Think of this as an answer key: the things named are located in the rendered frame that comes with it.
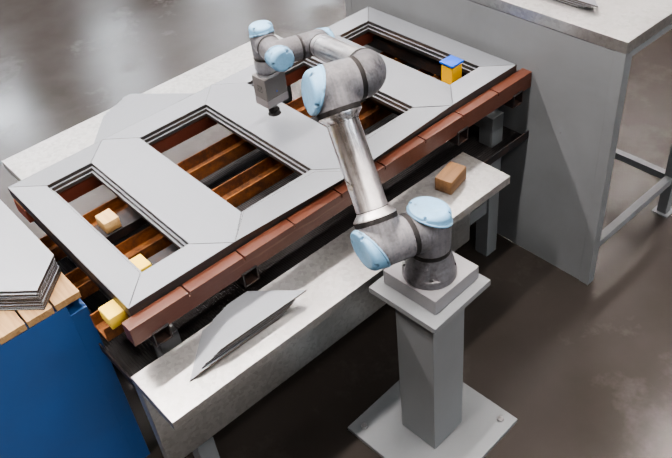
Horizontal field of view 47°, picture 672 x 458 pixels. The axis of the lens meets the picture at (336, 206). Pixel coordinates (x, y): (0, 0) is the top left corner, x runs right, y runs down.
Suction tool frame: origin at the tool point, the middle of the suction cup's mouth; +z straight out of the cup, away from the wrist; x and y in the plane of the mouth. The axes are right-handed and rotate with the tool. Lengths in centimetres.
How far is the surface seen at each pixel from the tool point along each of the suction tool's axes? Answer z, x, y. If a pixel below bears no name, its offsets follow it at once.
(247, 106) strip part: 3.7, -15.4, -0.1
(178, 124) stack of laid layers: 5.5, -27.9, 20.3
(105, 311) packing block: 7, 27, 82
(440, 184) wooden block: 18, 51, -23
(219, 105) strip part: 3.7, -23.7, 5.6
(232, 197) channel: 16.8, 5.2, 25.4
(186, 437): 51, 43, 79
